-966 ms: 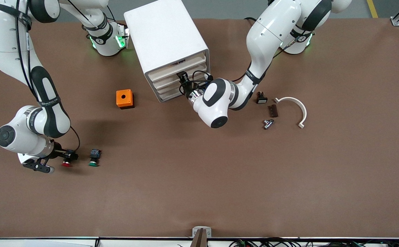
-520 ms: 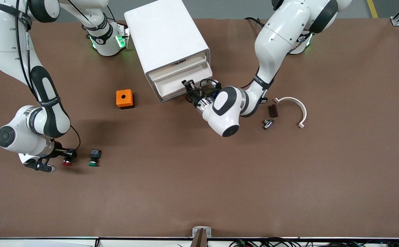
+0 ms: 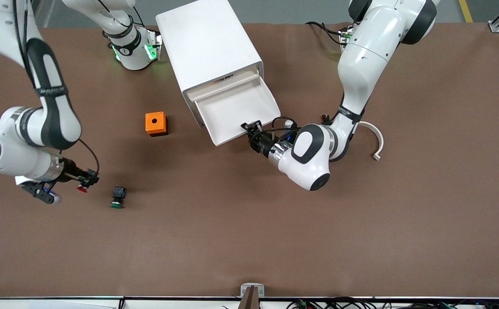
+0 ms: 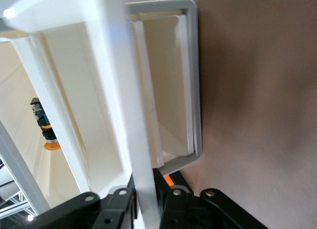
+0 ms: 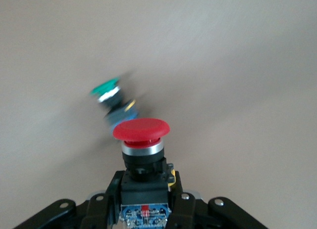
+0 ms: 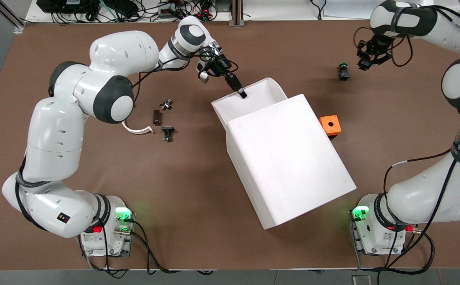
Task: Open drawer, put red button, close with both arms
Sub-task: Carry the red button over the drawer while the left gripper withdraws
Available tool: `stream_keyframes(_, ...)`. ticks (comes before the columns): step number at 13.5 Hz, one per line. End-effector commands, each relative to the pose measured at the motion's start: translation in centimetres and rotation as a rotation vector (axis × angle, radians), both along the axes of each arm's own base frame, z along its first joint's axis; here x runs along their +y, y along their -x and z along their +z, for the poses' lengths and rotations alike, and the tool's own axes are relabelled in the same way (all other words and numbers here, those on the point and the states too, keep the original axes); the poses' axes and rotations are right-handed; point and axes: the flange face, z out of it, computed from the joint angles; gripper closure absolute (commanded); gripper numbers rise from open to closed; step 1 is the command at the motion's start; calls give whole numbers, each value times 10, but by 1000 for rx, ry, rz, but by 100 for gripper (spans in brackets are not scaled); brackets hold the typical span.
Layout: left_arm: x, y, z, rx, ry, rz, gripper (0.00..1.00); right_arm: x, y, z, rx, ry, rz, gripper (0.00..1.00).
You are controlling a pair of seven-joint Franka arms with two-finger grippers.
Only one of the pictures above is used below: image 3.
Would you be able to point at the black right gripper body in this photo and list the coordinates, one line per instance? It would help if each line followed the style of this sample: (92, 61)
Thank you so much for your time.
(69, 170)

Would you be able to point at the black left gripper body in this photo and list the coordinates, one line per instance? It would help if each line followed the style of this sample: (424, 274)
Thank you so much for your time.
(261, 143)

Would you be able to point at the red push button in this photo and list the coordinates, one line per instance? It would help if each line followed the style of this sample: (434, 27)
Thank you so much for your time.
(82, 189)

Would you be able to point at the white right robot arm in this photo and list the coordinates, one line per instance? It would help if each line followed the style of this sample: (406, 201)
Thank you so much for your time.
(9, 146)

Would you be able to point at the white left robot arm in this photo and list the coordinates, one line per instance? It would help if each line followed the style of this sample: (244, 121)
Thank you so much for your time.
(361, 64)

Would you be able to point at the green push button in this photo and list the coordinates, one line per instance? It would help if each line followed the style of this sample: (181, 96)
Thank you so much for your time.
(117, 194)

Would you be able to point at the orange box with hole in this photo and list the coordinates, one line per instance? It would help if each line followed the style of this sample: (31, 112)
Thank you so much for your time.
(149, 126)

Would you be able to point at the grey metal bracket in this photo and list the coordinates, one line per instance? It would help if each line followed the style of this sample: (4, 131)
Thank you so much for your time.
(245, 288)

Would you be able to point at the white table edge rail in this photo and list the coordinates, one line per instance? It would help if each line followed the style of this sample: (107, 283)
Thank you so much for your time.
(167, 304)

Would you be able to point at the brown post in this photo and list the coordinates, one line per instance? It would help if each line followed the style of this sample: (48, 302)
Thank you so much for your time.
(249, 300)

